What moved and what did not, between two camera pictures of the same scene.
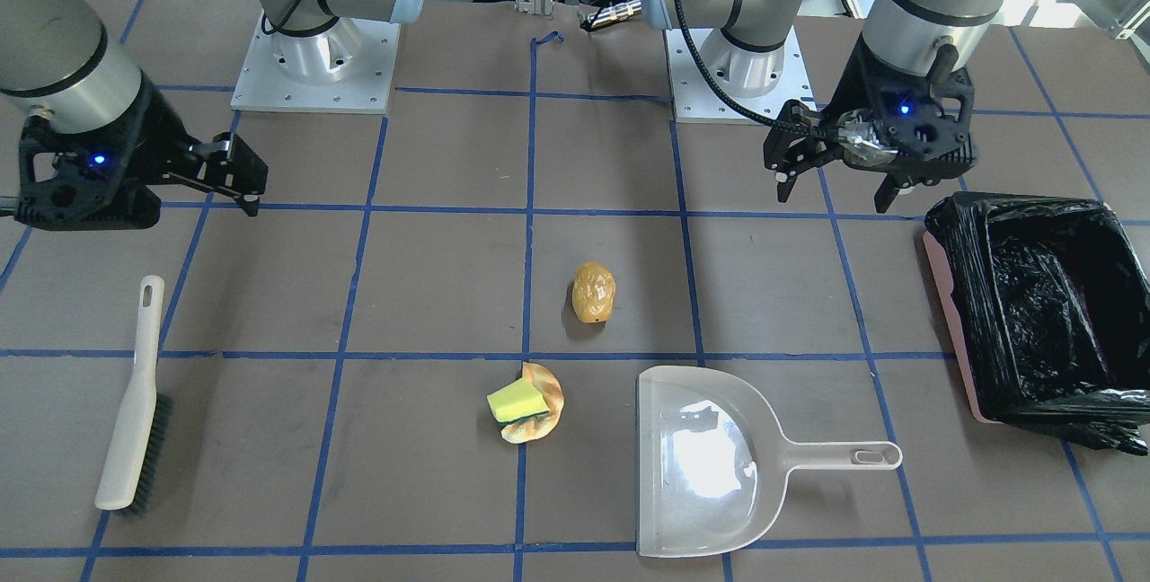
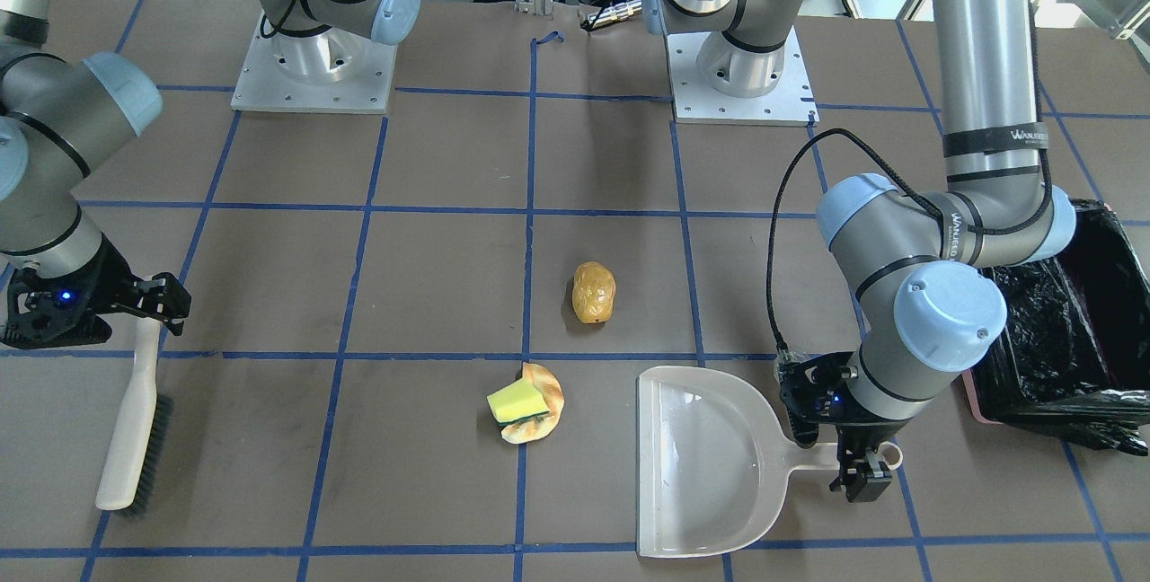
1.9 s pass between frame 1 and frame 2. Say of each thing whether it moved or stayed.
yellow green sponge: stayed
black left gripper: moved
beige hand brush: stayed
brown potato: stayed
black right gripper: moved
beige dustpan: stayed
